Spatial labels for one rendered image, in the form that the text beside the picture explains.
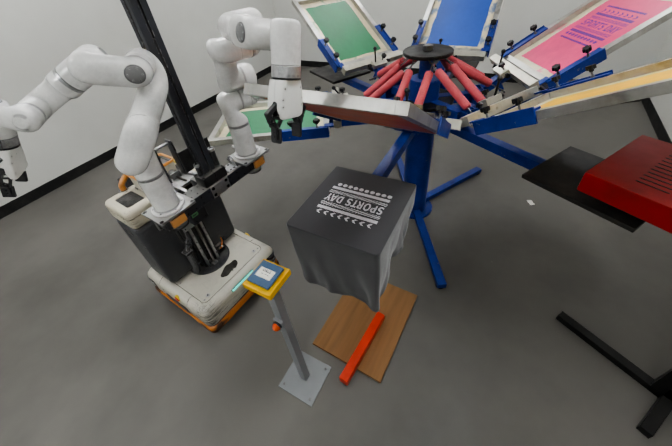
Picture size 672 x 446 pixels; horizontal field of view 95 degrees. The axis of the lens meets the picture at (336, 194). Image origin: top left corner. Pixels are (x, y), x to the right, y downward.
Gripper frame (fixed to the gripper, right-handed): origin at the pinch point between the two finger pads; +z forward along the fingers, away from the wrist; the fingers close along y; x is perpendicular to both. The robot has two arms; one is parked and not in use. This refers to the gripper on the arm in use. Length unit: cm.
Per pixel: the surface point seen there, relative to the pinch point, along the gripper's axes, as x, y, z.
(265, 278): -11, 0, 54
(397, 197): 17, -61, 38
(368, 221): 11, -42, 44
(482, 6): 14, -247, -63
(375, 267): 21, -29, 56
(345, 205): -3, -47, 42
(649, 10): 108, -188, -52
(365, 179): -2, -68, 36
